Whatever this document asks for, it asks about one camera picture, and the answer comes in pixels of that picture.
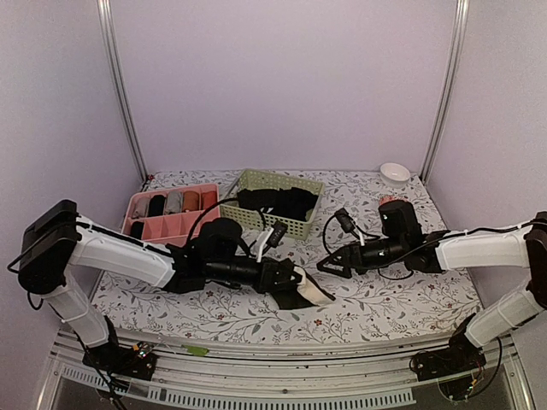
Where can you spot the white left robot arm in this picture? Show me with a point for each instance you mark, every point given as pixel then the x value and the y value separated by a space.
pixel 62 238

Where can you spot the beige rolled underwear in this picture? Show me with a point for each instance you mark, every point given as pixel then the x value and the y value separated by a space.
pixel 140 208

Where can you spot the grey rolled underwear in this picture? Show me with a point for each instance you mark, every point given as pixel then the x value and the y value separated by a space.
pixel 174 202

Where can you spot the aluminium front rail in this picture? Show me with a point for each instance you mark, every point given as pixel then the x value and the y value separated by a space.
pixel 366 375

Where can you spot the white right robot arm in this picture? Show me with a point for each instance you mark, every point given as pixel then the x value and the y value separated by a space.
pixel 522 245

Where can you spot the black clothes in basket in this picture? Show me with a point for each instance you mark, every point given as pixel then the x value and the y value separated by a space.
pixel 293 203

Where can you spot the white ceramic bowl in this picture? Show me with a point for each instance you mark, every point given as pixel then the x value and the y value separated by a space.
pixel 394 175

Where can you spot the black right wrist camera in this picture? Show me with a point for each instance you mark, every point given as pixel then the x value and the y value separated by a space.
pixel 398 218

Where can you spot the floral white table mat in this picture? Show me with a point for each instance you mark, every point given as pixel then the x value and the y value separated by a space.
pixel 388 304

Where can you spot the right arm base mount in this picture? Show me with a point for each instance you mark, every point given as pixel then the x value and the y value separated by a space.
pixel 459 356

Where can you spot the aluminium frame post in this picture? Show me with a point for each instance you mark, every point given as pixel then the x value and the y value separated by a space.
pixel 107 26
pixel 454 58

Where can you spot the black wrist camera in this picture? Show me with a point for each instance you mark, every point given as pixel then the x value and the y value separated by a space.
pixel 219 239
pixel 398 218

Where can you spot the black rolled underwear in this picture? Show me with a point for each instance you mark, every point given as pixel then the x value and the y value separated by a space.
pixel 156 206
pixel 136 230

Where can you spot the orange rolled underwear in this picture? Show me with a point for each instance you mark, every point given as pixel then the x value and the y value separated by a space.
pixel 209 199

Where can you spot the dark green underwear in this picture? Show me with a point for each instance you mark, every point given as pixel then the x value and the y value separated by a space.
pixel 307 295

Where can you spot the green tape piece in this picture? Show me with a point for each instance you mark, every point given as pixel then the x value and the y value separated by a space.
pixel 196 350

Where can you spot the brown rolled underwear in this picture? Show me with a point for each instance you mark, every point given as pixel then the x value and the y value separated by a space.
pixel 191 201

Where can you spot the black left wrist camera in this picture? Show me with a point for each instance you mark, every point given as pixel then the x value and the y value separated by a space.
pixel 219 239

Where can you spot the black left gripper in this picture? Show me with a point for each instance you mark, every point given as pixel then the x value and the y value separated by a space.
pixel 267 280

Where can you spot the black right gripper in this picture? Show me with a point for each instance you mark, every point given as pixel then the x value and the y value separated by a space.
pixel 353 256

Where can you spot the pink divided organizer box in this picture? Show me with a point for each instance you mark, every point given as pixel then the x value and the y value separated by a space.
pixel 172 228

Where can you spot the left aluminium frame post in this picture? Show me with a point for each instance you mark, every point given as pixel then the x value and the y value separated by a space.
pixel 107 26

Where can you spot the black rolled underwear front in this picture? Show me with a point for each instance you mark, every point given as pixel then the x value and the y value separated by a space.
pixel 136 230

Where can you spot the green plastic basket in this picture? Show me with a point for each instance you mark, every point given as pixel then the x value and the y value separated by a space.
pixel 252 179

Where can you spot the right aluminium frame post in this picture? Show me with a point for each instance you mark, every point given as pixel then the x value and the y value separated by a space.
pixel 454 58

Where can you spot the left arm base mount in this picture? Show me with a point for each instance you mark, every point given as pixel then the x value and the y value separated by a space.
pixel 138 361

